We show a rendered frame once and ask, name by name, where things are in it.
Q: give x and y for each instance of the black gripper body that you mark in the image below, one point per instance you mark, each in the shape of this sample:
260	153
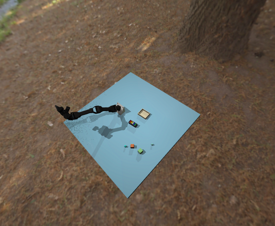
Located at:
62	111

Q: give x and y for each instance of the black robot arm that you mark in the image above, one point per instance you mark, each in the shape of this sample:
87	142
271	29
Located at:
99	109

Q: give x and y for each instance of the beige shallow tray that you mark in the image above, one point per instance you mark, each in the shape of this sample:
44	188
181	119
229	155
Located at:
143	113

